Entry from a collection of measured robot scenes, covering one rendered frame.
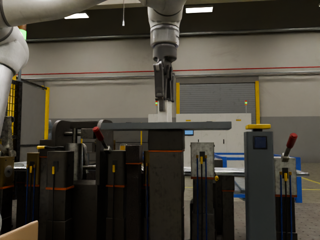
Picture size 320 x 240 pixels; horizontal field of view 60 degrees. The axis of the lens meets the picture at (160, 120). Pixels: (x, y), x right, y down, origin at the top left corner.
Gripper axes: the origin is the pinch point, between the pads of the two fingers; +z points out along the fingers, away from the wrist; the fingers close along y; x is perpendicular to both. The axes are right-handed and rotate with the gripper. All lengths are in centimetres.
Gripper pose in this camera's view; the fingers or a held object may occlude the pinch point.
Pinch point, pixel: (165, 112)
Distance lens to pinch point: 85.0
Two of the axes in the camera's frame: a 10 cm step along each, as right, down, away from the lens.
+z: 0.0, 10.0, -0.8
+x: -9.3, 0.3, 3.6
